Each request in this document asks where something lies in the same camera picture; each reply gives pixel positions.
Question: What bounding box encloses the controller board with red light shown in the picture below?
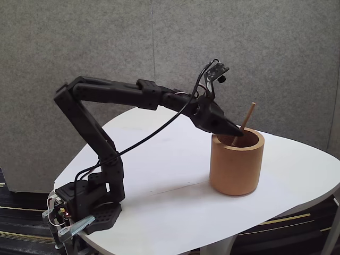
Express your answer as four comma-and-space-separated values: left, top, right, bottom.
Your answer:
53, 200, 72, 226

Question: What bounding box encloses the black camera cable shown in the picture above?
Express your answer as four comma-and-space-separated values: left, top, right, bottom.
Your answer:
74, 60, 216, 202

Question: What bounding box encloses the white table leg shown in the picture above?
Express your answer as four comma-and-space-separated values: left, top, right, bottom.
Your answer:
199, 233, 237, 255
322, 195, 339, 255

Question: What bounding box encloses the grey metal table clamp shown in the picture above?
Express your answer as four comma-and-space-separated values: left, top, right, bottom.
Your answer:
41, 209, 96, 250

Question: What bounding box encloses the bare circuit board camera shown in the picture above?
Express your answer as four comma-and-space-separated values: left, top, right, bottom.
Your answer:
203, 59, 231, 96

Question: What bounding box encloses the brown cylindrical pen holder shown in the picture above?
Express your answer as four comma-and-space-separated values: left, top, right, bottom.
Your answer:
209, 126, 266, 197

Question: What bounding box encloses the beige wooden pen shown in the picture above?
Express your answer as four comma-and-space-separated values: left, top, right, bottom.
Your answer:
231, 102, 257, 147

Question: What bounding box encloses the thin white wire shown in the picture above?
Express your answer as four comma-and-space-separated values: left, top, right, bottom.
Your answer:
47, 193, 67, 228

